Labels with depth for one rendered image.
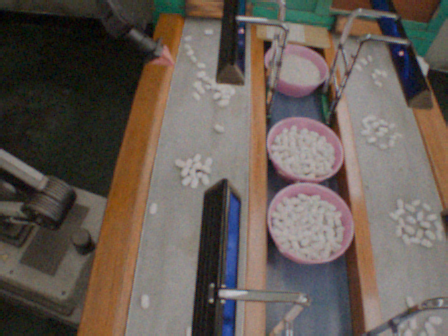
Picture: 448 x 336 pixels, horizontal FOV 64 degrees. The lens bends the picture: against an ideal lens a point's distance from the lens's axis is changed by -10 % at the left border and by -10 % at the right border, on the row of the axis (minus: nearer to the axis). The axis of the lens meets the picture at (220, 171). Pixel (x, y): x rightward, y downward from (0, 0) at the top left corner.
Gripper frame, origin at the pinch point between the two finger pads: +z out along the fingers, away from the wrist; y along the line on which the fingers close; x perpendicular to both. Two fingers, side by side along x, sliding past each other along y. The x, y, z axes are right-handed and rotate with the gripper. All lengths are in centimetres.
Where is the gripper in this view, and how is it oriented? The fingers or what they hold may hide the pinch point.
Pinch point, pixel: (171, 64)
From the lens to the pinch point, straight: 142.6
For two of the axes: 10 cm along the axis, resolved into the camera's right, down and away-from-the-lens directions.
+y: 0.8, -8.0, 5.9
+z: 7.1, 4.6, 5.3
